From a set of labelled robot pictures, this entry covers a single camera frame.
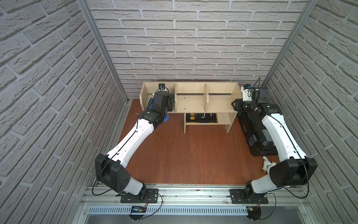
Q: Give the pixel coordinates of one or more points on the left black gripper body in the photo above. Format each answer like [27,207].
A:
[169,103]

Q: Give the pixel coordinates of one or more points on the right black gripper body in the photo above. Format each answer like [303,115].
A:
[246,106]

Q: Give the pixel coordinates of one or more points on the blue and grey cloth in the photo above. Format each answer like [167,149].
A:
[156,108]

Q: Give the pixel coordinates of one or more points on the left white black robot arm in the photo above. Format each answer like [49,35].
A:
[111,166]

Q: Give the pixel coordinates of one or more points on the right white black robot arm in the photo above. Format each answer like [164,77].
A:
[295,168]

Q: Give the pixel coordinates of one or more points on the light wooden bookshelf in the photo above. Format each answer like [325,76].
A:
[206,97]

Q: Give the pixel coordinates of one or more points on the black yellow book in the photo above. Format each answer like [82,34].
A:
[201,118]

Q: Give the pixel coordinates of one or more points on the black toolbox grey latches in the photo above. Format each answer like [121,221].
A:
[256,134]

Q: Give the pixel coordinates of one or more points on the white pvc pipe fitting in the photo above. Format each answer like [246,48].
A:
[267,165]

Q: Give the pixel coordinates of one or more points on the left black controller board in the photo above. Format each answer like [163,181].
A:
[137,212]

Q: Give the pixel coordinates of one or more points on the black controller board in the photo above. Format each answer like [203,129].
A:
[137,212]
[254,213]

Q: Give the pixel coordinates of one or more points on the right black controller board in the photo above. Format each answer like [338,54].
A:
[254,213]

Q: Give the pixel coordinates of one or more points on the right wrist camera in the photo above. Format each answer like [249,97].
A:
[246,91]

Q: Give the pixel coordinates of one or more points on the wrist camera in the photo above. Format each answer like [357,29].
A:
[162,87]
[246,91]

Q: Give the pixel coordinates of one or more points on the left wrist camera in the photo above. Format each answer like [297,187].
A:
[162,87]

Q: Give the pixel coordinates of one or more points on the left aluminium corner post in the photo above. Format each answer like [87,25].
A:
[102,47]

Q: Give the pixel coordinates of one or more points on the aluminium corner post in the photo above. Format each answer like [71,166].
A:
[102,47]
[311,4]

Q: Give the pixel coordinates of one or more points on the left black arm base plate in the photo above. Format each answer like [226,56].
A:
[148,196]

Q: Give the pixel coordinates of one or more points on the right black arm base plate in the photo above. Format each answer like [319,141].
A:
[242,196]

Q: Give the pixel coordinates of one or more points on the right aluminium corner post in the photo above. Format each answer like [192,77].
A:
[311,4]

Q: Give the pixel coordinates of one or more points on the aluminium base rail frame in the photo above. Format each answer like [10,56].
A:
[280,202]

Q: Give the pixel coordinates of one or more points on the white vented cable duct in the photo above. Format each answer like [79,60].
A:
[171,210]

